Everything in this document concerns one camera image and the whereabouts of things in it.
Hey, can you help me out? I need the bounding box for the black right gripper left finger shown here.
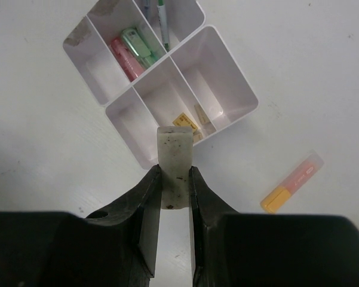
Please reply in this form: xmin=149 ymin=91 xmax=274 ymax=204
xmin=0 ymin=166 xmax=162 ymax=286

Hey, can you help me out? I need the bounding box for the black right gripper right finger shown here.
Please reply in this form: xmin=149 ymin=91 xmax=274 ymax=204
xmin=189 ymin=167 xmax=359 ymax=286

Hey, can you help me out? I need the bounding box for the green gel pen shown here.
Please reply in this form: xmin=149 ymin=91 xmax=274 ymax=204
xmin=157 ymin=0 xmax=170 ymax=51

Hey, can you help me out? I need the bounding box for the grey eraser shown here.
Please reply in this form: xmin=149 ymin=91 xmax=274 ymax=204
xmin=157 ymin=126 xmax=193 ymax=210

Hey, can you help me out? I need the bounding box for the blue gel pen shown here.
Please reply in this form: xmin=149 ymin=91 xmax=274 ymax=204
xmin=142 ymin=0 xmax=151 ymax=21

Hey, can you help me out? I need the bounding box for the orange pink highlighter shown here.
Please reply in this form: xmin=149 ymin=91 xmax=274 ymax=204
xmin=260 ymin=152 xmax=324 ymax=213

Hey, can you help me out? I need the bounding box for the yellow label sticker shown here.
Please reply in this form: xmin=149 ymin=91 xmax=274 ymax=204
xmin=173 ymin=112 xmax=198 ymax=133

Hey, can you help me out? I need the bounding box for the white divided organizer box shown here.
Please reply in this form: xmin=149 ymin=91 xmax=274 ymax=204
xmin=63 ymin=1 xmax=258 ymax=169

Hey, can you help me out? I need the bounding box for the green translucent correction tape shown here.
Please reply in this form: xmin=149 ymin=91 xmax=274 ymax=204
xmin=121 ymin=28 xmax=156 ymax=69

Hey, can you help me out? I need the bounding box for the pink translucent correction tape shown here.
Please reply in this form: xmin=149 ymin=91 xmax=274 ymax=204
xmin=111 ymin=37 xmax=145 ymax=82

